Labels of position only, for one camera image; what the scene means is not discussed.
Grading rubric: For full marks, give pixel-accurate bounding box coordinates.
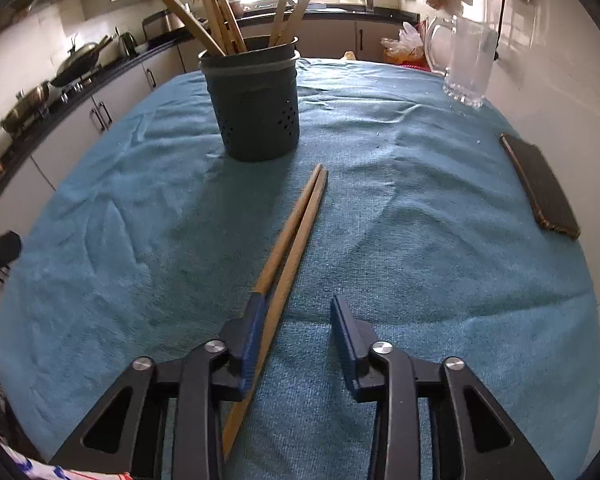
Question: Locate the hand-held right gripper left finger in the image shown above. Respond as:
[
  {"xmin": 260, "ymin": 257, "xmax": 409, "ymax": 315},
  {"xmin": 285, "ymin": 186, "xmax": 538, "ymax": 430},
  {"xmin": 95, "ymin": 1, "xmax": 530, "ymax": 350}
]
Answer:
[{"xmin": 47, "ymin": 292, "xmax": 266, "ymax": 480}]

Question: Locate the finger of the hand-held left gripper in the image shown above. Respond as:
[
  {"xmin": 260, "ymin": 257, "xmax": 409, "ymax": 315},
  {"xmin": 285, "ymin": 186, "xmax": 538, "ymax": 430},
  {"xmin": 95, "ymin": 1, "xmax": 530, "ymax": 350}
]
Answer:
[{"xmin": 0, "ymin": 231, "xmax": 22, "ymax": 283}]

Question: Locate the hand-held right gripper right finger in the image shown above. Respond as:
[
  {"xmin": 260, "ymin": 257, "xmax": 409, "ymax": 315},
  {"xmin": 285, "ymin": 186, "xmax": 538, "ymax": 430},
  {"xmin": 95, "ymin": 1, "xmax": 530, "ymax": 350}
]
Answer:
[{"xmin": 330, "ymin": 294, "xmax": 556, "ymax": 480}]

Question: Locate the long wooden chopstick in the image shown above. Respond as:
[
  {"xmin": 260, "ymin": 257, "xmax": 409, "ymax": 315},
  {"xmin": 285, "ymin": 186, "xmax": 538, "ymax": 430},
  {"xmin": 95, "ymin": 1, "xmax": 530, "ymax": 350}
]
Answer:
[
  {"xmin": 252, "ymin": 162, "xmax": 324, "ymax": 297},
  {"xmin": 221, "ymin": 169, "xmax": 329, "ymax": 458}
]

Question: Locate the dark grey perforated utensil holder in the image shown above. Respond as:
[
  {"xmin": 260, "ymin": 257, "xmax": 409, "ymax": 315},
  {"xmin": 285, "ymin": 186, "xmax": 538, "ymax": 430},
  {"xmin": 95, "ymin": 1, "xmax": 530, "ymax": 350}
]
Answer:
[{"xmin": 199, "ymin": 35, "xmax": 302, "ymax": 163}]

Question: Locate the bunch of wooden chopsticks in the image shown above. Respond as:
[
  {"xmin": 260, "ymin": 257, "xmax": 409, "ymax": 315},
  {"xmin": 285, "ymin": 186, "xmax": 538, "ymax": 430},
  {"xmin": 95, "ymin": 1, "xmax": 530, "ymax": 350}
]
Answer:
[{"xmin": 122, "ymin": 0, "xmax": 328, "ymax": 57}]

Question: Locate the blue towel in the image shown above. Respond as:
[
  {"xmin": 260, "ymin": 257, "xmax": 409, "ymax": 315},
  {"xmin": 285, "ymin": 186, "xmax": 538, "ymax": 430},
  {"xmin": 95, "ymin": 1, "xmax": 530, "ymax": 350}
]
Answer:
[{"xmin": 0, "ymin": 57, "xmax": 600, "ymax": 480}]

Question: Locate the metal cooking pot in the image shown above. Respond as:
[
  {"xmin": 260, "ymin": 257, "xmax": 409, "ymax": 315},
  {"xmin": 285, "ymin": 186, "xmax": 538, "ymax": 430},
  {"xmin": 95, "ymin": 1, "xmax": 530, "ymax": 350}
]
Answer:
[{"xmin": 0, "ymin": 82, "xmax": 51, "ymax": 133}]

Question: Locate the black gas stove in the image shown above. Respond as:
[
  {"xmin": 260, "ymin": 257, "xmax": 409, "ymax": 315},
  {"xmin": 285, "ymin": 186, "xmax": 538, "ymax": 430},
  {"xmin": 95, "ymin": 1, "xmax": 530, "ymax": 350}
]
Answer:
[{"xmin": 10, "ymin": 77, "xmax": 93, "ymax": 126}]

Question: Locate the kitchen counter with cabinets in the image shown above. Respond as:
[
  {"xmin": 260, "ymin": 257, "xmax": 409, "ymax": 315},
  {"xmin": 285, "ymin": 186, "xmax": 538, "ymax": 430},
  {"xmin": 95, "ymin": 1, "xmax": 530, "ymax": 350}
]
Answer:
[{"xmin": 0, "ymin": 7, "xmax": 431, "ymax": 231}]

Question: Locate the black wok with lid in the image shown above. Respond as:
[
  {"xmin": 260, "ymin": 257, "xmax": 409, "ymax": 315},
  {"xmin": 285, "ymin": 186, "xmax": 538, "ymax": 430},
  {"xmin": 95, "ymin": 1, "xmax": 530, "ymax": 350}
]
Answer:
[{"xmin": 50, "ymin": 35, "xmax": 116, "ymax": 88}]

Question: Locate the patterned clothing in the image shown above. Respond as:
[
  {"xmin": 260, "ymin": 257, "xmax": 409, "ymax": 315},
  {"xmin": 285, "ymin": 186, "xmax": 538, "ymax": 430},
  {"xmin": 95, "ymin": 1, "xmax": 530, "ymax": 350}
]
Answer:
[{"xmin": 0, "ymin": 367, "xmax": 131, "ymax": 480}]

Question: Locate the black flat phone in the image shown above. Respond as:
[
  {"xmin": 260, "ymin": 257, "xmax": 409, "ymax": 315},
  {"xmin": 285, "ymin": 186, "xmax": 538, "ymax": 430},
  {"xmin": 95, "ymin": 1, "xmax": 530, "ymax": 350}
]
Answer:
[{"xmin": 499, "ymin": 132, "xmax": 582, "ymax": 238}]

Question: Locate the clear glass mug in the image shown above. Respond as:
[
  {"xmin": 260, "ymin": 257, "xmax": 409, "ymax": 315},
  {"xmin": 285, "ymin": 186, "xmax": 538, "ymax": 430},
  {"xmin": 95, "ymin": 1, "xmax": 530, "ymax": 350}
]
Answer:
[{"xmin": 425, "ymin": 14, "xmax": 501, "ymax": 108}]

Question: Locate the clear bag on bin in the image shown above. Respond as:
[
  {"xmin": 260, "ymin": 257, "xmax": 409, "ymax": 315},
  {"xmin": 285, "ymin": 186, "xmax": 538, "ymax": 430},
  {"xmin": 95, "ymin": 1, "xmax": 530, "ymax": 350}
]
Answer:
[{"xmin": 380, "ymin": 22, "xmax": 426, "ymax": 63}]

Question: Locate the black cable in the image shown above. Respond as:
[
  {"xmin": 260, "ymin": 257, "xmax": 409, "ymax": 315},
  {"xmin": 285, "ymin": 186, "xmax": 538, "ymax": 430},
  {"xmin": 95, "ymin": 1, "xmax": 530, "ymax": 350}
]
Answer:
[{"xmin": 495, "ymin": 0, "xmax": 511, "ymax": 61}]

